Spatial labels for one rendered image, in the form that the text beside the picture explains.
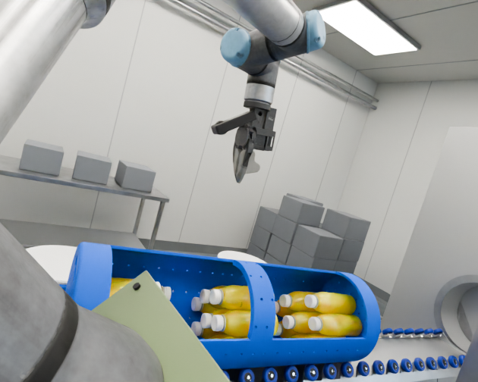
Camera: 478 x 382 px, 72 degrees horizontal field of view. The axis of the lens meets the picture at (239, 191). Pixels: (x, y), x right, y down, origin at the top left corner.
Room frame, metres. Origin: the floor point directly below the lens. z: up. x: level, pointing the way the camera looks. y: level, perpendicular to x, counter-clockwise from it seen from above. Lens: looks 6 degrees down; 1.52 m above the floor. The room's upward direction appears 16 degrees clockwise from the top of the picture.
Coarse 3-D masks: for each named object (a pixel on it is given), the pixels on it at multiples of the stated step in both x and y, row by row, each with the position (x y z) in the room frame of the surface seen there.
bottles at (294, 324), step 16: (192, 304) 0.94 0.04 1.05; (208, 304) 0.93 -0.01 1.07; (208, 320) 0.84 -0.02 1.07; (288, 320) 0.98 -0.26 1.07; (304, 320) 0.99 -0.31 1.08; (208, 336) 0.89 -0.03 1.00; (224, 336) 0.86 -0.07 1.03; (288, 336) 1.02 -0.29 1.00; (304, 336) 0.99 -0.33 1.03; (320, 336) 0.95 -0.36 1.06
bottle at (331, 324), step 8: (320, 320) 0.96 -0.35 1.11; (328, 320) 0.96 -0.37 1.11; (336, 320) 0.97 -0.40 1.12; (344, 320) 0.99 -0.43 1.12; (352, 320) 1.00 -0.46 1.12; (320, 328) 0.95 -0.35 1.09; (328, 328) 0.95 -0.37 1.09; (336, 328) 0.96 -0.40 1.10; (344, 328) 0.97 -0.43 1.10; (352, 328) 0.99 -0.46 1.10; (360, 328) 1.00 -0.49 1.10; (336, 336) 0.98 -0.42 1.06; (344, 336) 0.99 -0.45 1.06; (352, 336) 1.00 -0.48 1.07
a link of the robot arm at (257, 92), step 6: (252, 84) 0.84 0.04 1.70; (258, 84) 0.83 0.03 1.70; (246, 90) 0.86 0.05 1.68; (252, 90) 0.84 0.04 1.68; (258, 90) 0.83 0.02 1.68; (264, 90) 0.84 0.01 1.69; (270, 90) 0.84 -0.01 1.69; (246, 96) 0.85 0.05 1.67; (252, 96) 0.84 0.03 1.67; (258, 96) 0.83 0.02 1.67; (264, 96) 0.84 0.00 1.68; (270, 96) 0.85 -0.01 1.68; (264, 102) 0.85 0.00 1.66; (270, 102) 0.85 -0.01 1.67
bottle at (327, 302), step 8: (320, 296) 1.00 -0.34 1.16; (328, 296) 1.01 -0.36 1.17; (336, 296) 1.03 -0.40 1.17; (344, 296) 1.05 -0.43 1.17; (352, 296) 1.07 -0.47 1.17; (320, 304) 0.99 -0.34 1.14; (328, 304) 0.99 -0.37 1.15; (336, 304) 1.01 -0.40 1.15; (344, 304) 1.03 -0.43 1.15; (352, 304) 1.04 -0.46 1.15; (320, 312) 1.01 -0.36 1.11; (328, 312) 1.00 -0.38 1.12; (336, 312) 1.02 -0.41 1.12; (344, 312) 1.03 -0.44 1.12; (352, 312) 1.05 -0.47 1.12
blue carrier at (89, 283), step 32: (96, 256) 0.67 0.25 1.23; (128, 256) 0.84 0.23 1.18; (160, 256) 0.86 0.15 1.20; (192, 256) 0.85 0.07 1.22; (96, 288) 0.61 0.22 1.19; (192, 288) 0.97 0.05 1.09; (256, 288) 0.81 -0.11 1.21; (288, 288) 1.13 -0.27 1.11; (320, 288) 1.20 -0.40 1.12; (352, 288) 1.09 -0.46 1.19; (192, 320) 0.94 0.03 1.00; (256, 320) 0.76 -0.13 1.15; (224, 352) 0.72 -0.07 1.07; (256, 352) 0.77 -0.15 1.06; (288, 352) 0.82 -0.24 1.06; (320, 352) 0.87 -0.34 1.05; (352, 352) 0.93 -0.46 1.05
